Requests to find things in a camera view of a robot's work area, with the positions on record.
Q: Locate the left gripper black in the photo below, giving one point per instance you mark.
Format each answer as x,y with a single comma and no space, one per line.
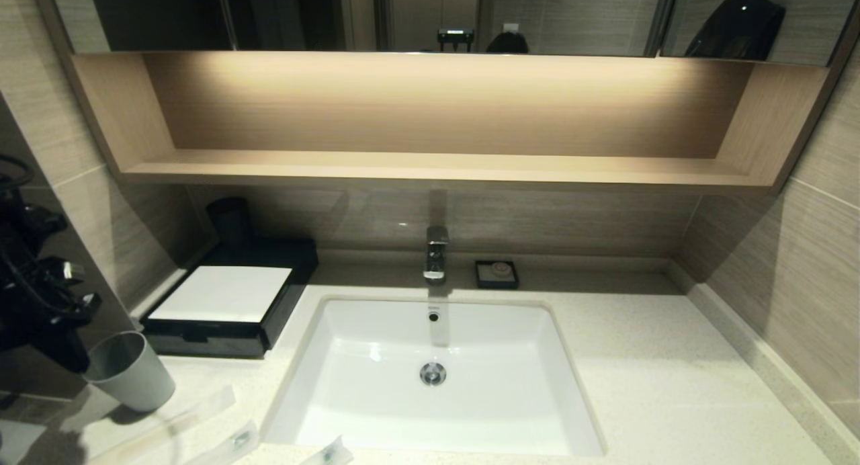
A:
40,317

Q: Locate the grey plastic cup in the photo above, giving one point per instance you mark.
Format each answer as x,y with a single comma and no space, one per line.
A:
134,377

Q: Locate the black amenity box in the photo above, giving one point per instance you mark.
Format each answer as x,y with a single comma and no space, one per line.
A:
282,310

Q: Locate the long clear toothbrush packet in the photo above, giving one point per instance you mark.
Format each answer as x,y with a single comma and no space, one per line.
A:
188,414

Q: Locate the small clear toiletry packet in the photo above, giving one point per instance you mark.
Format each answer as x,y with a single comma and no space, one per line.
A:
232,445
329,453

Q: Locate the black cylindrical cup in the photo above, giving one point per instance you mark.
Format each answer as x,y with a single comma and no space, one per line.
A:
232,223

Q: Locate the mirror cabinet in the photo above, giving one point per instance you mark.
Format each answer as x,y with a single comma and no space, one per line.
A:
168,15

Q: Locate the chrome sink drain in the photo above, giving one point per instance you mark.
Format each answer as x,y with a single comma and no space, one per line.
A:
433,373

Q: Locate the white sink basin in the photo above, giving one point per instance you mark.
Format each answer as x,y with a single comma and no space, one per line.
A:
437,414

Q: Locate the chrome faucet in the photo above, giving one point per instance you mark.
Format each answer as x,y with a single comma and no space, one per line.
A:
436,253

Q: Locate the black soap dish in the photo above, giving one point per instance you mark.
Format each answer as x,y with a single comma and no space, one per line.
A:
480,278

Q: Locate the round beige soap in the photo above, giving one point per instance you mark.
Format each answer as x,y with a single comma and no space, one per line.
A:
500,270

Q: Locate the glossy black dome object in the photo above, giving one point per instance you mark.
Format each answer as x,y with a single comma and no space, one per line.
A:
736,29

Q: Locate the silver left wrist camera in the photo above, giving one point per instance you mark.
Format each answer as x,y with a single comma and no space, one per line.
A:
72,271

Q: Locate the light wooden wall shelf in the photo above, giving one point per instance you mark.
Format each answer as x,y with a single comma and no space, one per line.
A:
437,169

